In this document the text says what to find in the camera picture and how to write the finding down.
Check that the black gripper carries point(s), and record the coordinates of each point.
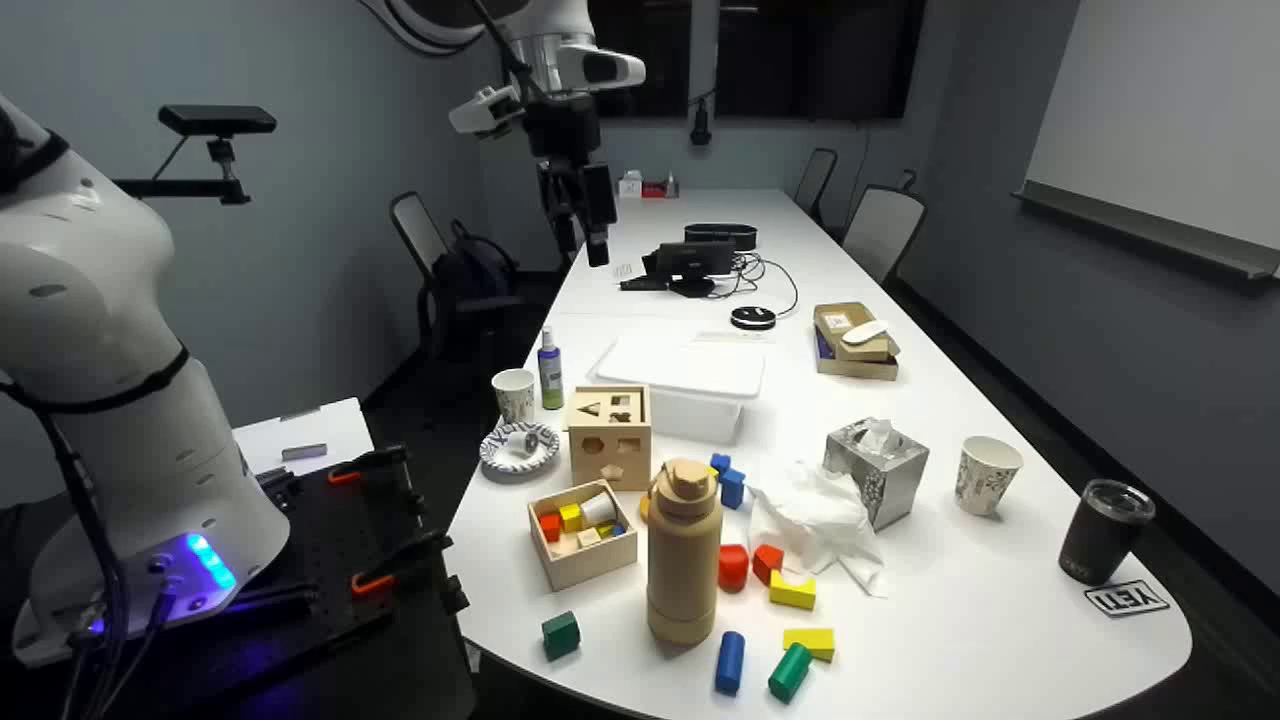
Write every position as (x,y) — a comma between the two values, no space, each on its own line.
(579,205)

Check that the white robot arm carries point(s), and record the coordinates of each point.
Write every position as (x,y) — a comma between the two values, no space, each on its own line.
(171,518)

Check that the patterned paper cup right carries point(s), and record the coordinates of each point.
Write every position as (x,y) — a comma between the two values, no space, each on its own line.
(987,475)

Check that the green glue bottle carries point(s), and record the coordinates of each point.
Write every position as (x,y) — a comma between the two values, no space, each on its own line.
(551,374)

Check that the black chair left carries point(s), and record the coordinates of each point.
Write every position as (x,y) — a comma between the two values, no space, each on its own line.
(468,280)

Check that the black round disc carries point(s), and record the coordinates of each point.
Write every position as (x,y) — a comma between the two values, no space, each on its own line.
(753,318)

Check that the white plastic storage bin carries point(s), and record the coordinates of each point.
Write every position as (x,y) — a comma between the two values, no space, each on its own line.
(697,383)

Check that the wooden shape sorter box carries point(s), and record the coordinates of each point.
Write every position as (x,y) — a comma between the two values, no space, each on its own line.
(609,438)

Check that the wooden box with items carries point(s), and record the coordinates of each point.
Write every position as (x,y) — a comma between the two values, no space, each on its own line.
(849,340)

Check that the grey chair right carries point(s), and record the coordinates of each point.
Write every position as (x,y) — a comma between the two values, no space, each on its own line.
(883,228)

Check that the tall wooden bottle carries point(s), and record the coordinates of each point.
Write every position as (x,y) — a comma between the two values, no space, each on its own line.
(682,554)

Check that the wooden tray with blocks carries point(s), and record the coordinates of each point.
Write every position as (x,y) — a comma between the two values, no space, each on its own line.
(580,532)

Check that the red block left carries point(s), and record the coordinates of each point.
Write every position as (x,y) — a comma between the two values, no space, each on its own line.
(733,566)

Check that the red block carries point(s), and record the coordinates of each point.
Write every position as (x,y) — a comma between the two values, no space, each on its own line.
(765,563)
(733,566)

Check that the crumpled white tissue pile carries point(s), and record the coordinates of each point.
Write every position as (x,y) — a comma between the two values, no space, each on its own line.
(818,518)

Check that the red block right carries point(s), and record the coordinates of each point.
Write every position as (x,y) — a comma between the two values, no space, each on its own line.
(765,563)

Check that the green block near edge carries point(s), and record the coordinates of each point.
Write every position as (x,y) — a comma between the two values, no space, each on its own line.
(558,635)

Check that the yellow block middle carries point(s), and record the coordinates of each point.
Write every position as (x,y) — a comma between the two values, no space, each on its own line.
(792,595)

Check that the yellow block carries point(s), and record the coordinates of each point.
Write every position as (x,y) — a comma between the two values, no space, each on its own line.
(792,595)
(818,643)

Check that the blue cylinder block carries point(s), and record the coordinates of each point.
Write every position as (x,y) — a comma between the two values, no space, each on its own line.
(728,667)

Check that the black equipment cart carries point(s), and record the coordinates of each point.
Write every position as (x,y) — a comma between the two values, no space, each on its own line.
(355,620)

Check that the yellow block front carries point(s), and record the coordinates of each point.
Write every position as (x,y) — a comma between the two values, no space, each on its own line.
(818,643)

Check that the green long block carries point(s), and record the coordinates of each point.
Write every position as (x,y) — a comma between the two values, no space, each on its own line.
(791,674)

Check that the dark metal tumbler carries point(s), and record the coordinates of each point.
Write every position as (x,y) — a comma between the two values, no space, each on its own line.
(1102,530)

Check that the black device with cables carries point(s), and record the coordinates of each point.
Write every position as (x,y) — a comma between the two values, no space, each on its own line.
(708,260)

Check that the whiteboard on wall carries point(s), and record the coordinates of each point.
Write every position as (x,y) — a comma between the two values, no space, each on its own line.
(1165,125)

